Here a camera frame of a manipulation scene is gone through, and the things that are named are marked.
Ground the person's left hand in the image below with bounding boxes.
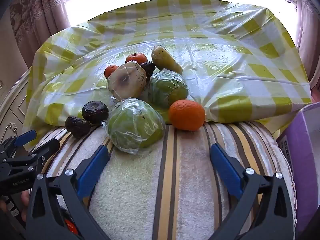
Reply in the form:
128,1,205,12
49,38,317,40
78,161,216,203
20,191,32,221

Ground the dark round passion fruit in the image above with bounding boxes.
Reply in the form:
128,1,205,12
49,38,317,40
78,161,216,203
81,101,109,125

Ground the pale bruised pear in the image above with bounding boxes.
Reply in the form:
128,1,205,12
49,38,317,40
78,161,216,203
107,61,147,101

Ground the dark wrinkled passion fruit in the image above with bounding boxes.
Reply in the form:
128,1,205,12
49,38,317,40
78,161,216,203
64,116,91,139
140,61,156,81

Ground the purple box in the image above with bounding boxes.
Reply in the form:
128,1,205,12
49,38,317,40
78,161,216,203
276,102,320,233

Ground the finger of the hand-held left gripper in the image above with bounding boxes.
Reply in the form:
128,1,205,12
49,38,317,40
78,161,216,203
0,129,37,156
29,138,61,167

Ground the yellow checkered plastic tablecloth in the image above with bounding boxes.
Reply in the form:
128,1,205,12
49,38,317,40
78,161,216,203
25,0,313,136

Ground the green apple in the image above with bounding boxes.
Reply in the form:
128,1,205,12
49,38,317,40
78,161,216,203
101,97,166,155
148,69,190,109

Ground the small orange with stem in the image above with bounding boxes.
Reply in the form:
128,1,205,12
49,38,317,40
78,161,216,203
125,53,148,65

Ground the yellow wrapped pear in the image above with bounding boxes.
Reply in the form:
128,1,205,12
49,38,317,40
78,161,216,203
151,45,184,75

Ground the white ornate cabinet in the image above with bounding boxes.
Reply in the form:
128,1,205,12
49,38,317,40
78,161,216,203
0,66,33,146

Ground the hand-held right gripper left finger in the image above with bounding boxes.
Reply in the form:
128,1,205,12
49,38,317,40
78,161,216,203
25,144,110,240

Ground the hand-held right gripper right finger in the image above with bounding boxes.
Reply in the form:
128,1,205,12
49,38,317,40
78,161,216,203
209,142,295,240

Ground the large orange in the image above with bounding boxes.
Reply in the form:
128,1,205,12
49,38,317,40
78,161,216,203
168,99,206,131

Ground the pink patterned curtain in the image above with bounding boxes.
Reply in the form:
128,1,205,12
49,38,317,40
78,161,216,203
295,0,320,82
9,0,71,64

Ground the striped towel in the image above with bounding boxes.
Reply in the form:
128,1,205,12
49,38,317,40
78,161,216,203
30,121,297,240

